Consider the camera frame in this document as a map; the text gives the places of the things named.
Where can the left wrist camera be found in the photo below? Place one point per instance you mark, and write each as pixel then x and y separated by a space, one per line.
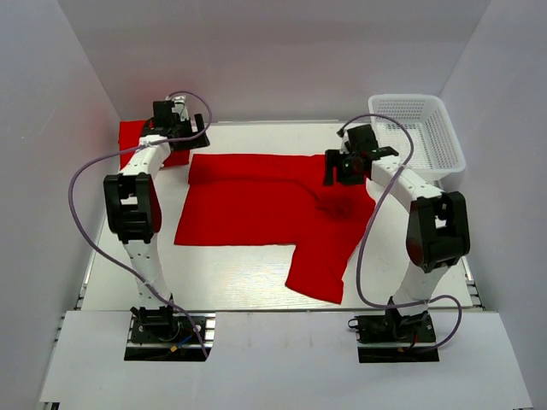
pixel 180 107

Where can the white plastic basket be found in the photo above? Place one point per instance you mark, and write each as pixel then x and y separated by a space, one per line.
pixel 418 125

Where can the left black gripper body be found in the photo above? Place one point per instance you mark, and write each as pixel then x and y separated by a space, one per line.
pixel 185 129

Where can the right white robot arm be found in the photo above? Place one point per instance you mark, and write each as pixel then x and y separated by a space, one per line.
pixel 437 235

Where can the red t shirt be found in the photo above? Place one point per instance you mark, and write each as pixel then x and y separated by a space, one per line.
pixel 259 200
pixel 129 135

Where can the folded red t shirt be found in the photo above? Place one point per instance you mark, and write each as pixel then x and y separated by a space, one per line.
pixel 129 135

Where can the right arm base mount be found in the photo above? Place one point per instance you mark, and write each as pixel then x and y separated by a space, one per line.
pixel 386 339

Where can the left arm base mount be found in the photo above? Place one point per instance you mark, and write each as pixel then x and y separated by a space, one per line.
pixel 171 337

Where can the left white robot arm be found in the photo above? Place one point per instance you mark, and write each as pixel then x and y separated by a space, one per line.
pixel 133 210

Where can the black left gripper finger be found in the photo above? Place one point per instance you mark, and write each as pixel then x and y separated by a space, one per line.
pixel 189 140
pixel 199 121

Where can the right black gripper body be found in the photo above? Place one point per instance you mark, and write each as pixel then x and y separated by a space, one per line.
pixel 349 174

